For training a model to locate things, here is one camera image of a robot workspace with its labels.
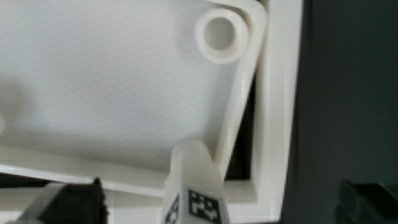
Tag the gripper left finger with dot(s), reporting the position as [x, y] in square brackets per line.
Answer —
[68, 204]

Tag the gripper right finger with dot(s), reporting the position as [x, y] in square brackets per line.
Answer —
[366, 203]

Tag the white desk leg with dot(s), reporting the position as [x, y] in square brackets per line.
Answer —
[194, 197]

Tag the white desk top tray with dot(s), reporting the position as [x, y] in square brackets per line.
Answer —
[125, 77]

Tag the white front fence bar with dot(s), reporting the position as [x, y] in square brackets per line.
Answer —
[254, 194]

